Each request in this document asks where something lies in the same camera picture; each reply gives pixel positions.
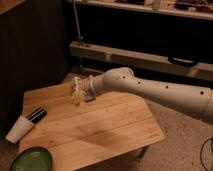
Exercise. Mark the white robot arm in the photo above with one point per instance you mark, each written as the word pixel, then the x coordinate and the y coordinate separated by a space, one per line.
pixel 194 101

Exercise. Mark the clear plastic bottle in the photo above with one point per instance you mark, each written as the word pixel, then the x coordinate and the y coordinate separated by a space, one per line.
pixel 77 92

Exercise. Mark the long wooden case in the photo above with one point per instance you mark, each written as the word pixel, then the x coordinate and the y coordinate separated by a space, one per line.
pixel 141 60

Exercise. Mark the metal pole stand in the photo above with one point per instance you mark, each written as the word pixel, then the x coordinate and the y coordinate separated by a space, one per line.
pixel 79 36

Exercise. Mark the wooden table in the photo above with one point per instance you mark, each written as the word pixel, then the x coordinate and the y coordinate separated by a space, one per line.
pixel 79 136

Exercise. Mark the upper wooden shelf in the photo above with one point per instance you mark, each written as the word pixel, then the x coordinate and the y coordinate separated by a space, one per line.
pixel 142 8

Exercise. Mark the white paper cup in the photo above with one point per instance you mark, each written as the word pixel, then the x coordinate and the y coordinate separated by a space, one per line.
pixel 20 128

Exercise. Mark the green plate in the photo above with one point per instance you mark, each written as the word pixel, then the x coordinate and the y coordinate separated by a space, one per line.
pixel 33 159

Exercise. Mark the black case handle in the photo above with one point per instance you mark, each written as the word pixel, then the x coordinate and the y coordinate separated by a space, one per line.
pixel 182 62

